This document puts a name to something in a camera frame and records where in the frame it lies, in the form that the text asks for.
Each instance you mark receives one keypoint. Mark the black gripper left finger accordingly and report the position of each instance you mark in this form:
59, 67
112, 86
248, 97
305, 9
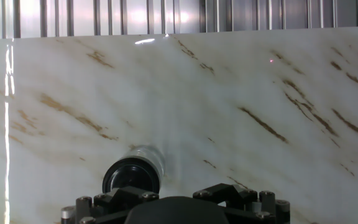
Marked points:
113, 202

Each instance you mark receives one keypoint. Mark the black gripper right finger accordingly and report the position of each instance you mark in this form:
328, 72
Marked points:
244, 202

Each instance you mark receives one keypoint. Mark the black jar lid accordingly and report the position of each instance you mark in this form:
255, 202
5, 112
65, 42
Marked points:
131, 175

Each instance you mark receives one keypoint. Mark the clear glass jar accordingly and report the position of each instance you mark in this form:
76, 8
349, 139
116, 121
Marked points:
154, 155

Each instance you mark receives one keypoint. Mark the marble pattern board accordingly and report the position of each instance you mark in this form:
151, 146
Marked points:
197, 109

